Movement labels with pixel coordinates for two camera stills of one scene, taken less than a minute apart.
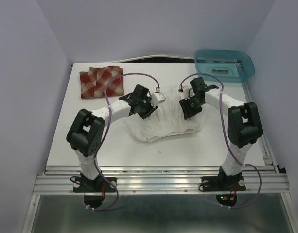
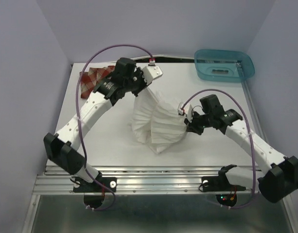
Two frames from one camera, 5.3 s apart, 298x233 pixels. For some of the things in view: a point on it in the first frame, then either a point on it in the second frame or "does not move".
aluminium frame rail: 162,180 does not move
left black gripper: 151,108 → 138,72
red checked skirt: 92,83 does not move
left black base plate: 85,184 does not move
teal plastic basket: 227,65 does not move
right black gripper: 187,111 → 190,126
